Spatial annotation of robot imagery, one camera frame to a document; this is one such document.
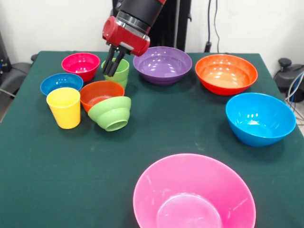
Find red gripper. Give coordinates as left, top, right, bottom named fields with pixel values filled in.
left=102, top=16, right=151, bottom=77

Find green cup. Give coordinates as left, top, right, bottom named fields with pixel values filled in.
left=101, top=58, right=130, bottom=90

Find small orange bowl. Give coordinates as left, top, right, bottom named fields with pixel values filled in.
left=79, top=80, right=125, bottom=114

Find small green bowl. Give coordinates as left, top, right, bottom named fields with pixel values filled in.
left=87, top=96, right=132, bottom=132

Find yellow cup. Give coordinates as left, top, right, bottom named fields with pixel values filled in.
left=46, top=87, right=81, bottom=130

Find large orange bowl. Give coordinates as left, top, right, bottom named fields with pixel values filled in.
left=195, top=54, right=258, bottom=96

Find large pink bowl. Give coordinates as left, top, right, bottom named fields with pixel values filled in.
left=132, top=153, right=257, bottom=228

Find small crimson bowl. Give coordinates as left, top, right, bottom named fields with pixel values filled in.
left=61, top=52, right=101, bottom=83

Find purple bowl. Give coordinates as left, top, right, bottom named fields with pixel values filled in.
left=133, top=46, right=193, bottom=86

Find small dark blue bowl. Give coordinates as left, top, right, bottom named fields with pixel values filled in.
left=40, top=73, right=84, bottom=96

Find dark green tablecloth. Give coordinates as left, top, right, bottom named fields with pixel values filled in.
left=0, top=50, right=304, bottom=228

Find light blue bowl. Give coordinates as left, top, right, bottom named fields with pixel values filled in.
left=225, top=92, right=297, bottom=147

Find black hanging cable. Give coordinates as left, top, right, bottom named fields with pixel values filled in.
left=204, top=0, right=213, bottom=53
left=214, top=0, right=221, bottom=52

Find floor cable bundle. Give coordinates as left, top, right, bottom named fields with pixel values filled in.
left=284, top=71, right=304, bottom=114

